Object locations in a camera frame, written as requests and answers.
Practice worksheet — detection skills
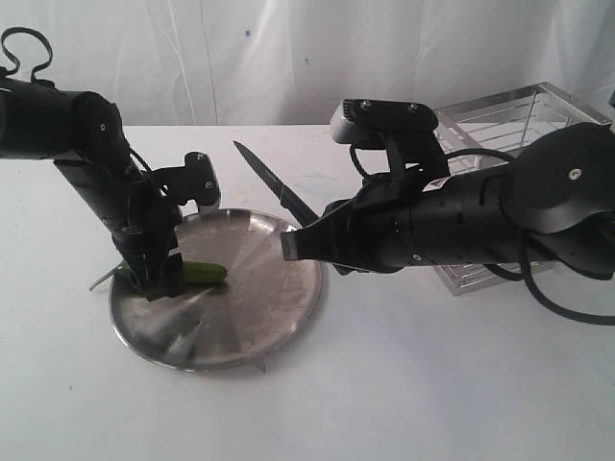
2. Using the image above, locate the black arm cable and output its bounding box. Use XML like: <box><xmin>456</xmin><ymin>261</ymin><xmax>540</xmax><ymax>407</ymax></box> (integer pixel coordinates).
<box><xmin>0</xmin><ymin>27</ymin><xmax>53</xmax><ymax>87</ymax></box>
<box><xmin>348</xmin><ymin>143</ymin><xmax>615</xmax><ymax>327</ymax></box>

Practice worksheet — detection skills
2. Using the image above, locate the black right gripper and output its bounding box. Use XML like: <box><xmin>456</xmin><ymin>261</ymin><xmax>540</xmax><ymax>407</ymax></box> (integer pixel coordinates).
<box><xmin>281</xmin><ymin>175</ymin><xmax>432</xmax><ymax>274</ymax></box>

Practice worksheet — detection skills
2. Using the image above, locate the white backdrop curtain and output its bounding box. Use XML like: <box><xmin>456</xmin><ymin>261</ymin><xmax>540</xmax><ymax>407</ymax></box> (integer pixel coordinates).
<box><xmin>1</xmin><ymin>1</ymin><xmax>614</xmax><ymax>125</ymax></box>

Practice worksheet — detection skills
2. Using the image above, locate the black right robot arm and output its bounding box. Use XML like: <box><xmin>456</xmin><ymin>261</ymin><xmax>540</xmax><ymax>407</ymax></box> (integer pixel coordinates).
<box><xmin>281</xmin><ymin>123</ymin><xmax>614</xmax><ymax>279</ymax></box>

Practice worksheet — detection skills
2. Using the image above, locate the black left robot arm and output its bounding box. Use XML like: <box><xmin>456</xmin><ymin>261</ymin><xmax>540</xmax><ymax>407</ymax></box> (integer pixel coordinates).
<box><xmin>1</xmin><ymin>78</ymin><xmax>183</xmax><ymax>301</ymax></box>

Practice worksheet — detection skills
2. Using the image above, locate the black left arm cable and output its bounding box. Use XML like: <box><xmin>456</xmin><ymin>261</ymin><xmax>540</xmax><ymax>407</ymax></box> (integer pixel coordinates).
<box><xmin>0</xmin><ymin>27</ymin><xmax>53</xmax><ymax>87</ymax></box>

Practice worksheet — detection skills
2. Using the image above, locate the black handled serrated knife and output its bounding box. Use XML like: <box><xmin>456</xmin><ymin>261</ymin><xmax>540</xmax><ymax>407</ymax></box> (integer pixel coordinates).
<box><xmin>234</xmin><ymin>140</ymin><xmax>319</xmax><ymax>227</ymax></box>

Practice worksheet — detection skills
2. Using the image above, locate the round steel plate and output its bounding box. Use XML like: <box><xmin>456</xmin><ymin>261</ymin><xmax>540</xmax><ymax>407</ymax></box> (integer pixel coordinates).
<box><xmin>110</xmin><ymin>208</ymin><xmax>326</xmax><ymax>372</ymax></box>

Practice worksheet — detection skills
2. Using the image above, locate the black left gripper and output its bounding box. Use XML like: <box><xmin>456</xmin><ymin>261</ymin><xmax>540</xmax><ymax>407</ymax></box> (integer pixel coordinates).
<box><xmin>113</xmin><ymin>177</ymin><xmax>184</xmax><ymax>302</ymax></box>

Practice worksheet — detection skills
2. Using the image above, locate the green cucumber with stem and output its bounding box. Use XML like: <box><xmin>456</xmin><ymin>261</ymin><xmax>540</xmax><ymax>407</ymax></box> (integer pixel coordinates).
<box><xmin>88</xmin><ymin>260</ymin><xmax>228</xmax><ymax>292</ymax></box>

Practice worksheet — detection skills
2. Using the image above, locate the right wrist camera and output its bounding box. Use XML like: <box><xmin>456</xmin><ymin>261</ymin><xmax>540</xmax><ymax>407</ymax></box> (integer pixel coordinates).
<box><xmin>330</xmin><ymin>99</ymin><xmax>450</xmax><ymax>179</ymax></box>

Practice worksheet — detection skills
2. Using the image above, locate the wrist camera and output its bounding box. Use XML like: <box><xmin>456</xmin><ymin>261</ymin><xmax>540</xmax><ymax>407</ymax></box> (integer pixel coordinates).
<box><xmin>330</xmin><ymin>99</ymin><xmax>450</xmax><ymax>179</ymax></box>
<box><xmin>152</xmin><ymin>152</ymin><xmax>221</xmax><ymax>215</ymax></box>

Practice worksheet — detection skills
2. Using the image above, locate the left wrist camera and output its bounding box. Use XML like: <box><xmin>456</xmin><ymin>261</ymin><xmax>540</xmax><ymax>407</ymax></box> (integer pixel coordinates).
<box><xmin>152</xmin><ymin>152</ymin><xmax>221</xmax><ymax>215</ymax></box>

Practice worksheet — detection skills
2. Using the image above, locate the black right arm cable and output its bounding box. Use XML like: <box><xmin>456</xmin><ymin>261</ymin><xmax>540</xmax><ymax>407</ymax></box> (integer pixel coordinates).
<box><xmin>348</xmin><ymin>143</ymin><xmax>615</xmax><ymax>327</ymax></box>

